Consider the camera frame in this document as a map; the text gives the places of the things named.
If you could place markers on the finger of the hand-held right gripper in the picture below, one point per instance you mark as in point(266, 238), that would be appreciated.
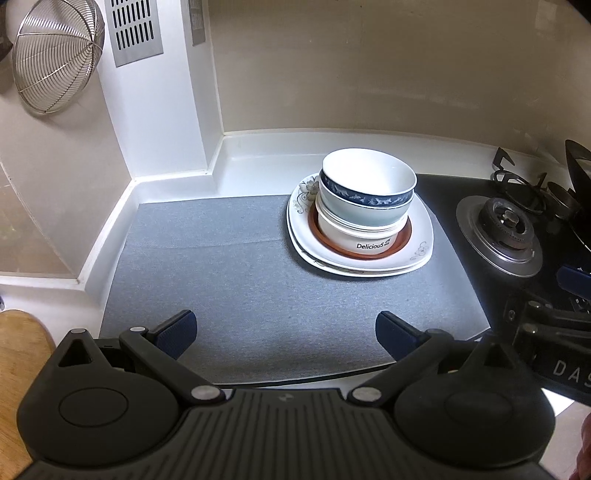
point(575, 279)
point(554, 314)

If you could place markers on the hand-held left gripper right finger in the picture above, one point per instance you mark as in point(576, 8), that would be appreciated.
point(395, 334)

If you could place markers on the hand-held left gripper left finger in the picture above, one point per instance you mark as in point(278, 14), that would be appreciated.
point(178, 330)

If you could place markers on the white square floral plate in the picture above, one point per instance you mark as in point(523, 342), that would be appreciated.
point(415, 230)
point(332, 268)

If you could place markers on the brown round plate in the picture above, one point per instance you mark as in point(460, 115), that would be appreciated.
point(400, 242)

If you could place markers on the cream straight-sided bowl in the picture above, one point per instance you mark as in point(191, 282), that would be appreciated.
point(341, 237)

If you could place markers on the light blue ribbed bowl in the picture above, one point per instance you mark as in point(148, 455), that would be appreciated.
point(351, 213)

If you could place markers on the white bowl blue patterned rim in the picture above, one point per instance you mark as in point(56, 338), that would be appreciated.
point(369, 170)

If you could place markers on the person's right hand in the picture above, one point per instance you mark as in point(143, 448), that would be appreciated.
point(584, 443)

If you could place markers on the grey felt mat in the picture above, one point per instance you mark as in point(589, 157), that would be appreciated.
point(231, 277)

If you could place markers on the metal gas burner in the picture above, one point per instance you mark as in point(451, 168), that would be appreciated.
point(501, 235)

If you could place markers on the black pan support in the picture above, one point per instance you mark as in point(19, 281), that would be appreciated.
point(517, 182)

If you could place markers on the black pan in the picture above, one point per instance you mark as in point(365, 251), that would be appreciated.
point(579, 166)

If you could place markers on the black glass gas stove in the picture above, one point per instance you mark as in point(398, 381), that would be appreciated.
point(443, 194)

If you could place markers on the wooden cutting board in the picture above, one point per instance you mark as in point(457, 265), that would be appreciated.
point(23, 360)

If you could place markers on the wide grey vent grille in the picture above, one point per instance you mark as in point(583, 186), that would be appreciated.
point(133, 27)

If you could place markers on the narrow grey vent grille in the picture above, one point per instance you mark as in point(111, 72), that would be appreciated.
point(196, 21)

